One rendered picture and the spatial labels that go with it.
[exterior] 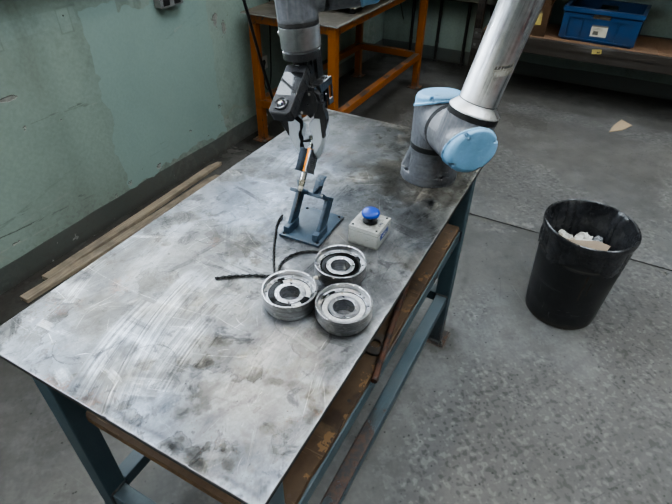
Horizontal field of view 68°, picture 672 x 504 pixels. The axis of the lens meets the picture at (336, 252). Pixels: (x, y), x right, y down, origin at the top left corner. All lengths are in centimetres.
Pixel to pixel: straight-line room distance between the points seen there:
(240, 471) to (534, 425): 127
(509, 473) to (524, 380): 38
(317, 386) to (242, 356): 14
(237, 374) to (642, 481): 138
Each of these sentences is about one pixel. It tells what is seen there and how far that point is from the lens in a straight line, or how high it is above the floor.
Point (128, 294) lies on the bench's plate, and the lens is 105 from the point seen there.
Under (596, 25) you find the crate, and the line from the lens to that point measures 422.
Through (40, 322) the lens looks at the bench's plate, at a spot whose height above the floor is 80.
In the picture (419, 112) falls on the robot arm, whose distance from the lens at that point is 128.
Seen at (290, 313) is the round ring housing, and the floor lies 83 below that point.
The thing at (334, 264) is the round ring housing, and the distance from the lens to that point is 102.
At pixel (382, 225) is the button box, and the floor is 84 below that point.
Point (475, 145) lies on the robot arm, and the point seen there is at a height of 98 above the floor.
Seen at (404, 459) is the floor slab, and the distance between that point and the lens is 170.
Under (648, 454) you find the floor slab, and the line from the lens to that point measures 197.
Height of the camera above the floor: 147
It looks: 38 degrees down
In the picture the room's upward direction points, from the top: 1 degrees clockwise
